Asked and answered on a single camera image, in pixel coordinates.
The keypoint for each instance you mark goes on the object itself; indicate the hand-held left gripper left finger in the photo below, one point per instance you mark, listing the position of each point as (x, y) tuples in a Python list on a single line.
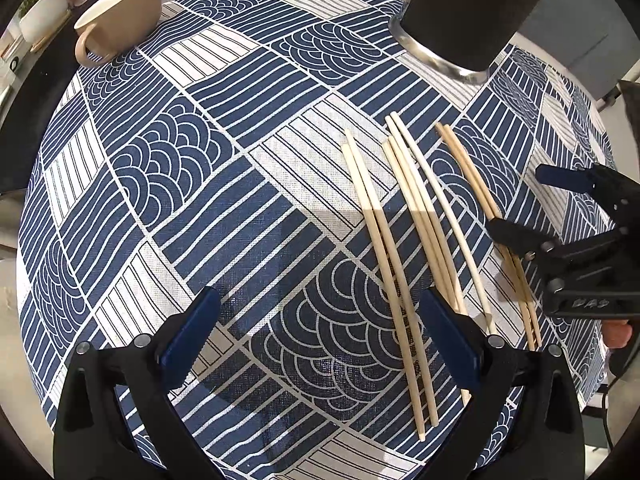
[(192, 332)]

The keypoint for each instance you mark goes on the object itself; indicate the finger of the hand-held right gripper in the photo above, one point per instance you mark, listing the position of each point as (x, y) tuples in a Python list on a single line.
[(517, 237), (562, 175)]

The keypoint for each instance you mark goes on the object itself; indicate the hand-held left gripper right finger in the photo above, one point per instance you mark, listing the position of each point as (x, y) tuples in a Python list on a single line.
[(447, 335)]

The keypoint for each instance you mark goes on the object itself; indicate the group of tan wooden chopsticks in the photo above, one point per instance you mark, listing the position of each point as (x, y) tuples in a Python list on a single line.
[(373, 210)]

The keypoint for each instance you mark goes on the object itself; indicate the black cylindrical utensil holder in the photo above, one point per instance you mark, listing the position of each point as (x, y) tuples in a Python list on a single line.
[(465, 10)]

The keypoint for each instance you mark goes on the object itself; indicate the person's right hand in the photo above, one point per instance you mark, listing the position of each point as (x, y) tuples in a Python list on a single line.
[(617, 334)]

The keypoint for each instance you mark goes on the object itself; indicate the blue white patterned tablecloth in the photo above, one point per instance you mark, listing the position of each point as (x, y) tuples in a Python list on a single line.
[(200, 210)]

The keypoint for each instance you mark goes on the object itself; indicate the grey sofa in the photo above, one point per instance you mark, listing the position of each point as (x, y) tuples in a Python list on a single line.
[(560, 25)]

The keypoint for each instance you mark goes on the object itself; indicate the beige ceramic mug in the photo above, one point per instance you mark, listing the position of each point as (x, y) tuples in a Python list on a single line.
[(135, 15)]

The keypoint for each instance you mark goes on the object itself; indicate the potted plant in white pot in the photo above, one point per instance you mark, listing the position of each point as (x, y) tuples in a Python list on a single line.
[(42, 17)]

